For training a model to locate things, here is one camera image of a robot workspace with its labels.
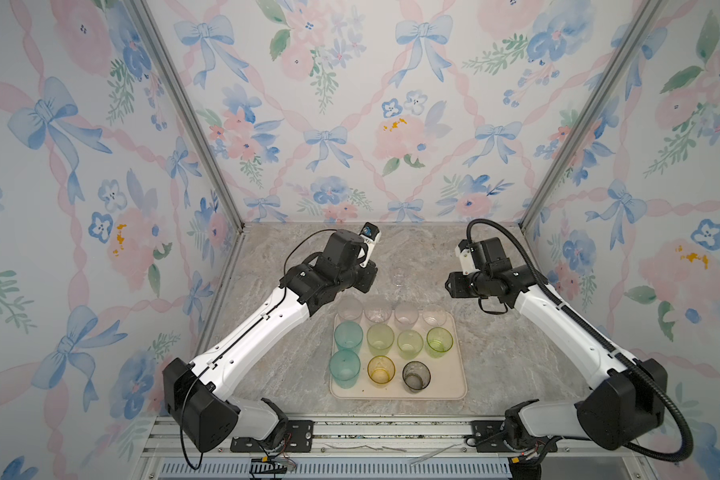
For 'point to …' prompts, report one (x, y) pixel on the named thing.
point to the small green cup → (409, 344)
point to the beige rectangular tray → (448, 379)
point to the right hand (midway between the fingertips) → (452, 282)
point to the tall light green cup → (380, 339)
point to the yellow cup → (381, 371)
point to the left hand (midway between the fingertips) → (373, 261)
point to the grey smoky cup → (416, 376)
